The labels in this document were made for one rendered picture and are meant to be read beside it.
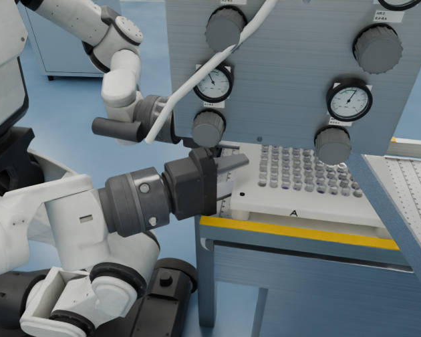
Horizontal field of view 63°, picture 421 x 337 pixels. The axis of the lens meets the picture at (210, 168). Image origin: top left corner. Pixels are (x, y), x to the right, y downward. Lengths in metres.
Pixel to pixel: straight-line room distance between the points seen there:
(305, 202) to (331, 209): 0.04
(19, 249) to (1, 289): 0.85
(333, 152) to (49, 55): 3.02
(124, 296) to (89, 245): 0.40
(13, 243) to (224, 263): 0.31
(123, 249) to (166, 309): 0.47
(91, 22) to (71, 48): 2.25
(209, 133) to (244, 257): 0.28
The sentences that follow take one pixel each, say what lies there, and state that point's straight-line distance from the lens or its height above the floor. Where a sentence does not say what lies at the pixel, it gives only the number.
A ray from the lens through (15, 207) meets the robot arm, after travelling 0.45.
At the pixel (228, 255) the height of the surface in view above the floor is 0.86.
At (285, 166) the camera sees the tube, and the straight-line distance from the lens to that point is 0.56.
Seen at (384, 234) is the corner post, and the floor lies 0.93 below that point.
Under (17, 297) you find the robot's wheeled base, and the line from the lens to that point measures 1.26.
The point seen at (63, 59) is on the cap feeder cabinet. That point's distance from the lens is 3.21.
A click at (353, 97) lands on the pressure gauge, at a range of 0.33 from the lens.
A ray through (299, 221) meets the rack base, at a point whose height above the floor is 0.92.
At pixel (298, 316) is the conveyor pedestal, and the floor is 0.63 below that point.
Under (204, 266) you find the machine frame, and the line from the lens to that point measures 1.11.
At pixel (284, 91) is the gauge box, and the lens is 0.33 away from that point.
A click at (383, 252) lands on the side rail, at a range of 0.55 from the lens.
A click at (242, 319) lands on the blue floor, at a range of 1.47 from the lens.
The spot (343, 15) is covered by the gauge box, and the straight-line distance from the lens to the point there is 0.31.
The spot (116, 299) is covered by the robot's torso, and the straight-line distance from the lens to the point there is 0.90.
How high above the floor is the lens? 1.31
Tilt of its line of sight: 40 degrees down
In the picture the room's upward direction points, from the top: straight up
